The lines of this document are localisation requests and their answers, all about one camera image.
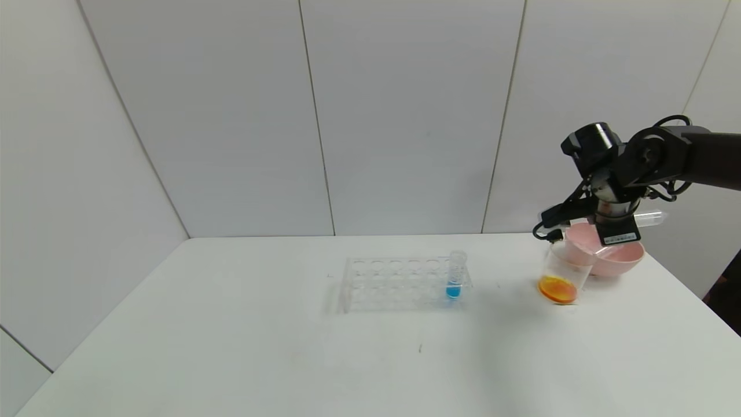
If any clear plastic test tube rack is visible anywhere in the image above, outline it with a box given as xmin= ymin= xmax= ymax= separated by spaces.
xmin=338 ymin=255 xmax=472 ymax=314

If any test tube with blue pigment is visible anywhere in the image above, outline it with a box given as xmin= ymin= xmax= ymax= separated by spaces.
xmin=446 ymin=250 xmax=468 ymax=301

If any clear plastic beaker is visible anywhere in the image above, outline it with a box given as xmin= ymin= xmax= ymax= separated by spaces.
xmin=537 ymin=240 xmax=595 ymax=306

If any pink bowl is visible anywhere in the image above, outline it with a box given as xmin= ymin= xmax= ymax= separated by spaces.
xmin=564 ymin=223 xmax=645 ymax=277

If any dark furniture piece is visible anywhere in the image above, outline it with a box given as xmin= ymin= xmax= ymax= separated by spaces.
xmin=702 ymin=249 xmax=741 ymax=338

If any black camera cable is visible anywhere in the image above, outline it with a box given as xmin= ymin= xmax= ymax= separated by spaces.
xmin=533 ymin=184 xmax=592 ymax=240

